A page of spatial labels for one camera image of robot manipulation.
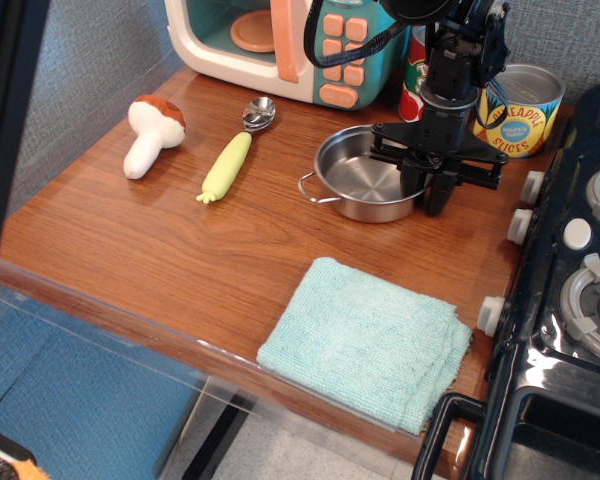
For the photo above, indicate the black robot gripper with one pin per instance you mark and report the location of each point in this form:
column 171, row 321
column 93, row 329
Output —
column 442, row 144

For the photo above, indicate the small stainless steel pot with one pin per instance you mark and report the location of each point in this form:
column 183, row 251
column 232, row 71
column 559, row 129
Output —
column 356, row 186

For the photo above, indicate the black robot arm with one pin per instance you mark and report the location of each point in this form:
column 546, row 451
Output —
column 465, row 51

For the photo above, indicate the tomato sauce can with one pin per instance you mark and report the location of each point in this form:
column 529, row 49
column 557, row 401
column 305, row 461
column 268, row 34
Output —
column 416, row 68

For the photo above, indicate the pineapple slices can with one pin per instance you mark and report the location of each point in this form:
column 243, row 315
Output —
column 520, row 127

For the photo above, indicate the light blue folded cloth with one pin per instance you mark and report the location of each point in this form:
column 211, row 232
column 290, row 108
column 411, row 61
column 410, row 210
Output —
column 379, row 349

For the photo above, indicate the toy microwave teal and cream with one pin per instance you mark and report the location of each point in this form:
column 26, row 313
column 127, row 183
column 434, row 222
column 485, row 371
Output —
column 260, row 45

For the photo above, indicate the black toy stove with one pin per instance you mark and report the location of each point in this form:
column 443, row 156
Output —
column 540, row 418

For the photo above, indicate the plush white brown mushroom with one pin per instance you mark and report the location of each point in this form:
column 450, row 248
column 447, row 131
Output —
column 158, row 124

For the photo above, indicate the orange black object bottom left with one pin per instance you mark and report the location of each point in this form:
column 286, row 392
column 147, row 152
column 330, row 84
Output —
column 17, row 462

